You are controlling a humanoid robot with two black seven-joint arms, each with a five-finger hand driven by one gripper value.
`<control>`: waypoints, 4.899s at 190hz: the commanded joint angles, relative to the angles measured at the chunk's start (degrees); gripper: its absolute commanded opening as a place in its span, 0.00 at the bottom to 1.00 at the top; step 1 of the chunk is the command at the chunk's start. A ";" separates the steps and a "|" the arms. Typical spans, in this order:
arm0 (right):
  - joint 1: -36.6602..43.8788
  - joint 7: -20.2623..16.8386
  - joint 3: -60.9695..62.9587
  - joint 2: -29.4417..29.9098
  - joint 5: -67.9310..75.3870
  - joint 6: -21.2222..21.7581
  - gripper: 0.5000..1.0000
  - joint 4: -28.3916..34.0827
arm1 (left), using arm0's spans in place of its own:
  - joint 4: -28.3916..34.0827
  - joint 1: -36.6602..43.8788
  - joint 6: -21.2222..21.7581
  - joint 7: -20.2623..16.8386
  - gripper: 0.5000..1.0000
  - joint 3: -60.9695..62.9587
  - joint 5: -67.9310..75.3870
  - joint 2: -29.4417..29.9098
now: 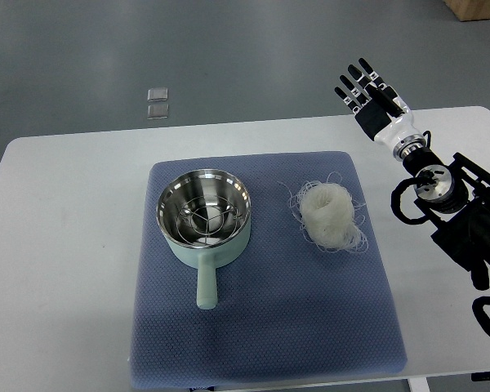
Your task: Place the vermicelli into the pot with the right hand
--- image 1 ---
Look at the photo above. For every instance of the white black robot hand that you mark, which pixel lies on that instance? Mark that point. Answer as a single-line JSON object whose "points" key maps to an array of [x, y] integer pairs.
{"points": [[379, 110]]}

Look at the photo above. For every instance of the white vermicelli bundle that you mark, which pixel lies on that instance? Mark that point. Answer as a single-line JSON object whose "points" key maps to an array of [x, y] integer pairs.
{"points": [[329, 216]]}

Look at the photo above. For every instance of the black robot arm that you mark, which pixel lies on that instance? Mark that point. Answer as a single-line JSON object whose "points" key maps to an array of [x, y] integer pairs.
{"points": [[455, 198]]}

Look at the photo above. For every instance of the mint green steel pot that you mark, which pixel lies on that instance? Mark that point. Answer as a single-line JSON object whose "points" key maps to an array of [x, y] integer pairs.
{"points": [[212, 185]]}

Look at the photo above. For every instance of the wooden box corner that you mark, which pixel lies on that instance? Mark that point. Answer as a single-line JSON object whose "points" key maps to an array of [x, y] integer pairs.
{"points": [[469, 10]]}

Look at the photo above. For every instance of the upper floor metal plate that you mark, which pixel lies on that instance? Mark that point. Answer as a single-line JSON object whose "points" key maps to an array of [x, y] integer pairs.
{"points": [[157, 94]]}

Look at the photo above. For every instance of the blue textured mat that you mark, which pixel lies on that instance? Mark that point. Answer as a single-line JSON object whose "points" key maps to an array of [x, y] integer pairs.
{"points": [[286, 309]]}

